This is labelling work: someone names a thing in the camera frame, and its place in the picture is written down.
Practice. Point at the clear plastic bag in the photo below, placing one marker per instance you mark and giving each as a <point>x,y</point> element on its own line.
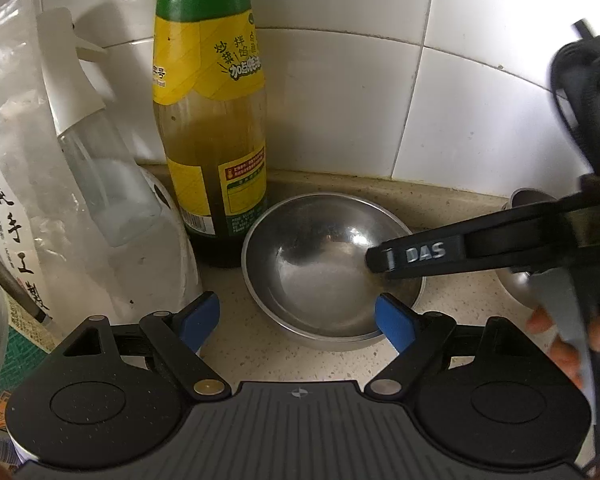
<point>10,125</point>

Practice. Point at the green yellow label bottle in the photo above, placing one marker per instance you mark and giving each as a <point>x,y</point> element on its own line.
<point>205,135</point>

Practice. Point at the white clear spray bottle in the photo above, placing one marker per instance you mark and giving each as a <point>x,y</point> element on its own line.
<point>105,180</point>

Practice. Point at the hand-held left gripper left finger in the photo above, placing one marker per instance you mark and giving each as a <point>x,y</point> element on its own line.
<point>202,320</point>

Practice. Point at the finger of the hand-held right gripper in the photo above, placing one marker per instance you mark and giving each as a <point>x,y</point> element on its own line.
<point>480,245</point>

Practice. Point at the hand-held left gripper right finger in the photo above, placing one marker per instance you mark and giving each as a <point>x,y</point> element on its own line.
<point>392,322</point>

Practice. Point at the person's right hand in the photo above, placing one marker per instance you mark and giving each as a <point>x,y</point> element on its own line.
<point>540,320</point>

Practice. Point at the grey stick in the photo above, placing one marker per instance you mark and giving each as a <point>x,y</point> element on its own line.
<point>15,285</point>

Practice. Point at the white round container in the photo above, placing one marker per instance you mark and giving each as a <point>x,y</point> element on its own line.
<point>180,260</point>

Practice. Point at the steel bowl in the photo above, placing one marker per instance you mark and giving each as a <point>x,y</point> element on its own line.
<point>517,285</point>
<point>305,270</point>

